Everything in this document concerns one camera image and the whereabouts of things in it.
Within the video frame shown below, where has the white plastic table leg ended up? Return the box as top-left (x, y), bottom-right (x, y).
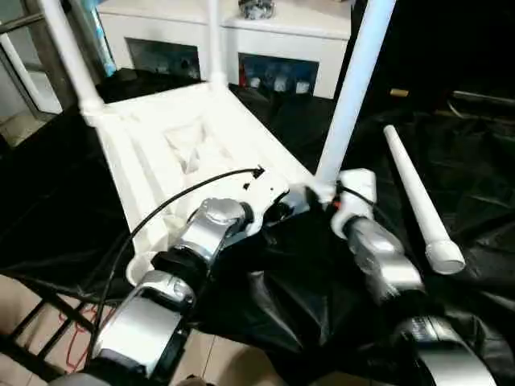
top-left (39, 0), bottom-right (104, 116)
top-left (383, 124), bottom-right (467, 276)
top-left (315, 0), bottom-right (398, 196)
top-left (205, 0), bottom-right (229, 88)

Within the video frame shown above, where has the black mat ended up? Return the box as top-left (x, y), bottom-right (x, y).
top-left (0, 68), bottom-right (515, 386)

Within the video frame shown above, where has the black metal bar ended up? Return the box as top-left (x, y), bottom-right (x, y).
top-left (450, 90), bottom-right (515, 110)

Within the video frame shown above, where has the black backdrop cloth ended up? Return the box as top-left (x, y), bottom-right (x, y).
top-left (345, 0), bottom-right (515, 113)

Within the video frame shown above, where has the white glass-door cabinet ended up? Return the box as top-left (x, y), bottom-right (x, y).
top-left (98, 0), bottom-right (353, 100)

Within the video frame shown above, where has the blue and white roll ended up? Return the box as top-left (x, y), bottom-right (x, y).
top-left (94, 7), bottom-right (117, 77)

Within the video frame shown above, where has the black metal rack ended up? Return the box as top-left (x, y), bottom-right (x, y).
top-left (0, 273), bottom-right (101, 383)

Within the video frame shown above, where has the white pole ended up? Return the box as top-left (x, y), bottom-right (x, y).
top-left (0, 34), bottom-right (43, 114)

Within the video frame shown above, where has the black tripod pole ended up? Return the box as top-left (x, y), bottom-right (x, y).
top-left (0, 11), bottom-right (45, 36)

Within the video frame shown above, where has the black left wrist camera cable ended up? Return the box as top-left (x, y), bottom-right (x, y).
top-left (82, 166), bottom-right (266, 363)

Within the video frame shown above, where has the red wire hanger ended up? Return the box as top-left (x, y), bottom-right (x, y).
top-left (58, 301), bottom-right (106, 369)

